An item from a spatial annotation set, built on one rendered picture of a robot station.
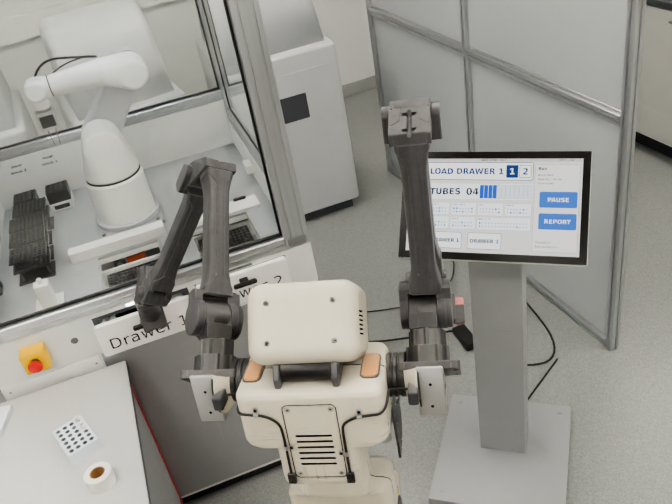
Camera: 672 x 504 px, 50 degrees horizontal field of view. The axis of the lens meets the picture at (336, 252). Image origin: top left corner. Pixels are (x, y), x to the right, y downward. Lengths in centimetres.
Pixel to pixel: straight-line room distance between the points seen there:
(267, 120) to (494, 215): 69
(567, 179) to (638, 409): 120
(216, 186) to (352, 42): 421
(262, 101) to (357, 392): 99
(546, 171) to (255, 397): 109
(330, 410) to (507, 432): 141
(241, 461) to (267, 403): 141
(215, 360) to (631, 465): 175
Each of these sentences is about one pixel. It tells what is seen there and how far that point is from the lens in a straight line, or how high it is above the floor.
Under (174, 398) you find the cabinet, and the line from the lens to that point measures 247.
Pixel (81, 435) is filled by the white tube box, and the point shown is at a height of 80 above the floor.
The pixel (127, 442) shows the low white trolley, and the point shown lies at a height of 76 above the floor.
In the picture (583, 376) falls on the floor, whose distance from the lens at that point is 308.
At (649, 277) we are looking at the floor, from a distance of 361.
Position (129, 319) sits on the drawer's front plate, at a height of 92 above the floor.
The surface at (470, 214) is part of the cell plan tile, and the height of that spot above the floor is 106.
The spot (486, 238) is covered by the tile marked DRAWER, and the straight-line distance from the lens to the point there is 204.
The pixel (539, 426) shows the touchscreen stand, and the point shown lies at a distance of 283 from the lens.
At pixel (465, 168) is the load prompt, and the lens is 208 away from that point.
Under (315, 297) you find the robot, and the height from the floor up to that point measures 138.
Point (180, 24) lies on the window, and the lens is 195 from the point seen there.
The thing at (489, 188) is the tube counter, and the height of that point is 112.
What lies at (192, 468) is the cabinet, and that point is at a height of 19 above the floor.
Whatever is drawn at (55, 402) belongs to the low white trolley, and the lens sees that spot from 229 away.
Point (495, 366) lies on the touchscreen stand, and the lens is 244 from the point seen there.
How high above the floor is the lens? 215
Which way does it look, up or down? 33 degrees down
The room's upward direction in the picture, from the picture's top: 11 degrees counter-clockwise
